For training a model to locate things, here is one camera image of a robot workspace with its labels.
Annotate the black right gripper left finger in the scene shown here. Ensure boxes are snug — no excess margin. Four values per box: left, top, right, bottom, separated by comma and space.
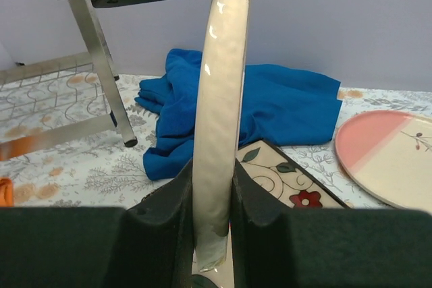
1, 165, 194, 287

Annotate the pink cream round plate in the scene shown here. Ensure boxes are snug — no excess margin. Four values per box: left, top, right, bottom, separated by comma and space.
334, 110, 431, 212

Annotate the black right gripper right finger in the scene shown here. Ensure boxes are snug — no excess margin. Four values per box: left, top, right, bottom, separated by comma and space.
231, 165, 431, 287

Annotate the blue cloth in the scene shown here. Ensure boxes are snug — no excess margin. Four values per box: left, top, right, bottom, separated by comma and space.
135, 49, 342, 181

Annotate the square floral plate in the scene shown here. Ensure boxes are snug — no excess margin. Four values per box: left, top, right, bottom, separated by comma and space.
237, 140, 348, 208

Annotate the steel dish rack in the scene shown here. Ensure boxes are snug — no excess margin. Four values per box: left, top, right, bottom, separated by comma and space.
1, 0, 138, 161

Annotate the orange cloth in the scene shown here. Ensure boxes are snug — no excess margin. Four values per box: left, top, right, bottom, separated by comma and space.
0, 177, 14, 207

